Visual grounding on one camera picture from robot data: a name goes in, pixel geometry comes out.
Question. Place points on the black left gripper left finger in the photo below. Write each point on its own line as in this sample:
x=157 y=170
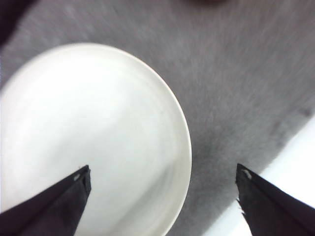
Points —
x=54 y=211

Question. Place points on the white plate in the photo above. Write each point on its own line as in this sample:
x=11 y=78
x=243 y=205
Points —
x=96 y=105

